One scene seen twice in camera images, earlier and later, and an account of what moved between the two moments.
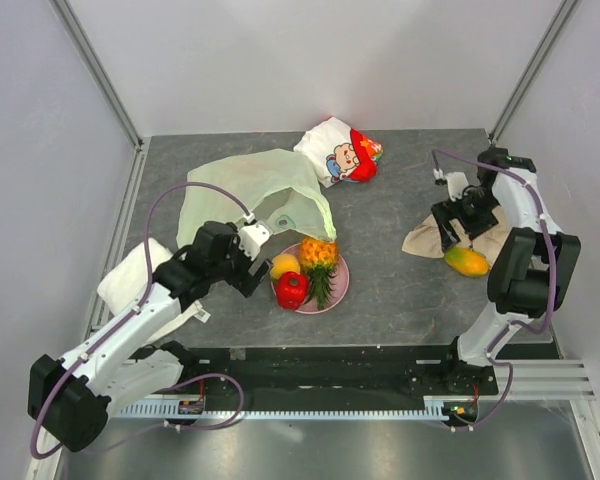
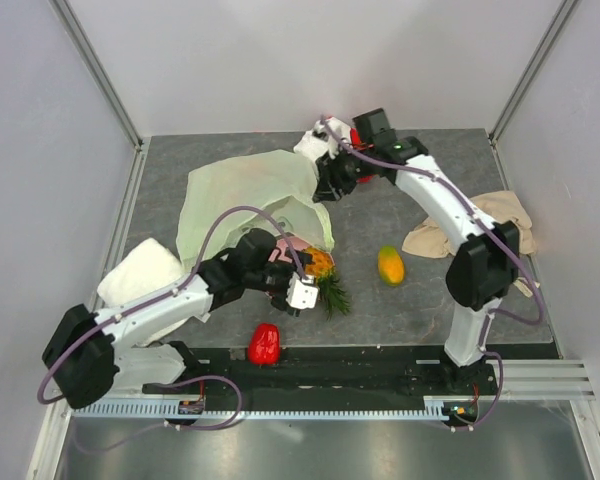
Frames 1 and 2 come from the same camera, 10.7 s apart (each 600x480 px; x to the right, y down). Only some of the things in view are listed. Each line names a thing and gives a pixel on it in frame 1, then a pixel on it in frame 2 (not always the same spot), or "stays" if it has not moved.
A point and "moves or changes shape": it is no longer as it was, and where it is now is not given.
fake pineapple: x=320 y=259 moves or changes shape
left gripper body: x=234 y=269 -> x=276 y=281
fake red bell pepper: x=291 y=289 moves or changes shape
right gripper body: x=474 y=210 -> x=345 y=167
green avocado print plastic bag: x=272 y=186 stays
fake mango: x=467 y=261 moves or changes shape
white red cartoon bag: x=340 y=154 stays
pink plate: x=338 y=291 -> x=283 y=251
